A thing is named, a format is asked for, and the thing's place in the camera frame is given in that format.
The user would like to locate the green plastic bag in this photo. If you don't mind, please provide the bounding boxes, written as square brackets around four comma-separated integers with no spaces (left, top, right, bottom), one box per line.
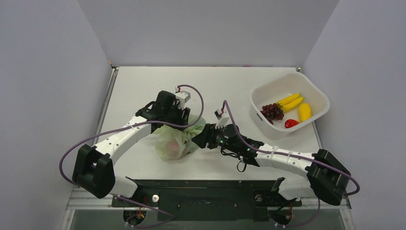
[154,115,206,161]

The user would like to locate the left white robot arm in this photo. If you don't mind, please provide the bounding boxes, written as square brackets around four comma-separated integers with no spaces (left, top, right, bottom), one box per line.
[72,91,191,206]

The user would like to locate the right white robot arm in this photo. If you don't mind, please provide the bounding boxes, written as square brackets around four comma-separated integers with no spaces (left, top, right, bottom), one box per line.
[192,124,350,206]

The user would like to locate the purple fake grapes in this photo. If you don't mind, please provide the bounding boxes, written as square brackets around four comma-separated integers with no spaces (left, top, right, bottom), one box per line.
[261,103,284,125]

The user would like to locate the red fake strawberry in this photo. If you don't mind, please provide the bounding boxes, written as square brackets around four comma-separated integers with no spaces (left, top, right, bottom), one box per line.
[284,119,300,128]

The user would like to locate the upper yellow fake banana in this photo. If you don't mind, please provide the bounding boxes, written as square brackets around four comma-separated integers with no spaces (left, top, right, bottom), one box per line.
[276,93,300,107]

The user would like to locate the yellow fake banana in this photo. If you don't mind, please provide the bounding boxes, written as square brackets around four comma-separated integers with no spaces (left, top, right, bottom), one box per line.
[276,93,300,107]
[281,97,304,113]

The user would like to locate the lower yellow fake banana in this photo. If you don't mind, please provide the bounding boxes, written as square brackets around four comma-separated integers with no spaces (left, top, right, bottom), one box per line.
[281,97,304,113]

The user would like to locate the yellow fake mango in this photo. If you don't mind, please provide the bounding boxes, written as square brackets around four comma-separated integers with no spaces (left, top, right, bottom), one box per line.
[298,103,313,122]

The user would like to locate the white plastic basket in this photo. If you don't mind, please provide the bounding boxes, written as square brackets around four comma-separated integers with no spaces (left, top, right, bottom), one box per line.
[249,72,330,139]

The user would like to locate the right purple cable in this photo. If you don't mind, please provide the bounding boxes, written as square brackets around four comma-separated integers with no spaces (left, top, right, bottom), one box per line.
[221,100,361,228]

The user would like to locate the purple cable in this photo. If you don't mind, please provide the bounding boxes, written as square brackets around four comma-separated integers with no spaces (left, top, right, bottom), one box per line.
[221,100,361,228]
[59,84,205,229]

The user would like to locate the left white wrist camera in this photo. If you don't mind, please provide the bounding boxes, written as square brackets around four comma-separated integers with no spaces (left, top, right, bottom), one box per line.
[175,86,191,109]

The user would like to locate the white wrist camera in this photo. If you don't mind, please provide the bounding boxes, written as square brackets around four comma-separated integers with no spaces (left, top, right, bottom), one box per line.
[214,109,230,129]
[175,86,191,109]

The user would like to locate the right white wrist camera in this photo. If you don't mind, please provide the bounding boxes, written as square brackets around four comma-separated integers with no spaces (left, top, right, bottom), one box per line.
[214,109,230,129]

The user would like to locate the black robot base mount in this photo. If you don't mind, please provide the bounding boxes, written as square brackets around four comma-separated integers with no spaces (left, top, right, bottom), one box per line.
[112,178,302,226]

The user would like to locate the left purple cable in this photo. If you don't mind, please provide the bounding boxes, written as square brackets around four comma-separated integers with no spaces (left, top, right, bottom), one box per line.
[59,84,205,229]

